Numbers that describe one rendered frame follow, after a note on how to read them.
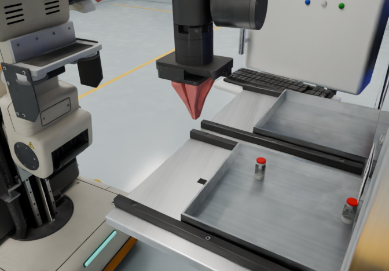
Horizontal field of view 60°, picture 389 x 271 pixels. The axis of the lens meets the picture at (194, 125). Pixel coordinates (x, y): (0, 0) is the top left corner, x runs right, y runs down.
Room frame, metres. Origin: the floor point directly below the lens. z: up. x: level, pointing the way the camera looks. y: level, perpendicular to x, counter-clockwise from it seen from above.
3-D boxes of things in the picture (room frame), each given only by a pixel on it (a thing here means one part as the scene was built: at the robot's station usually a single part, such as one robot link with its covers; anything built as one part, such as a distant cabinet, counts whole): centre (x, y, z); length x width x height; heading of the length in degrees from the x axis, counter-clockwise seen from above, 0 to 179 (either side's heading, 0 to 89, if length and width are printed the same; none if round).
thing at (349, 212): (0.45, -0.28, 0.90); 0.02 x 0.02 x 0.05
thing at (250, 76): (1.21, -0.31, 0.82); 0.40 x 0.14 x 0.02; 52
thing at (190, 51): (0.49, 0.00, 1.19); 0.10 x 0.07 x 0.07; 59
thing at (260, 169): (0.57, -0.14, 0.90); 0.02 x 0.02 x 0.04
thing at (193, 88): (0.49, 0.01, 1.12); 0.07 x 0.07 x 0.09; 59
